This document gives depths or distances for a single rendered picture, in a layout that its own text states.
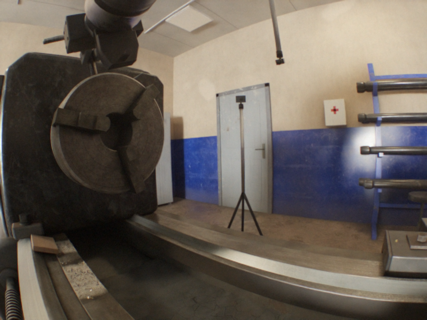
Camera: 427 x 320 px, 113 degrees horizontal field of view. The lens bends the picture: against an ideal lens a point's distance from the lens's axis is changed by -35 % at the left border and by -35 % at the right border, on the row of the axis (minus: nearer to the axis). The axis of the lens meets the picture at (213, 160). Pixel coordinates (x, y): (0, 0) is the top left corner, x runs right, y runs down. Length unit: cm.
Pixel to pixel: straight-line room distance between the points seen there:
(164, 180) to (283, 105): 257
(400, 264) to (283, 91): 330
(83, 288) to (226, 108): 381
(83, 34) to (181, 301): 53
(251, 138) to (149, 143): 321
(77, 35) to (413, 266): 63
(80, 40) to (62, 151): 19
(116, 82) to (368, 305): 59
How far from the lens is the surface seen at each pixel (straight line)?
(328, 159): 323
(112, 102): 45
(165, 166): 424
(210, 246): 47
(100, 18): 30
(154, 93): 49
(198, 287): 53
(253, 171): 364
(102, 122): 39
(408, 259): 41
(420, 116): 294
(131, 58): 32
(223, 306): 48
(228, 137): 390
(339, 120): 311
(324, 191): 330
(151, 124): 49
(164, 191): 426
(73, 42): 36
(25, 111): 62
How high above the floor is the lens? 104
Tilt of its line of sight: 2 degrees down
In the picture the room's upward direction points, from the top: 1 degrees counter-clockwise
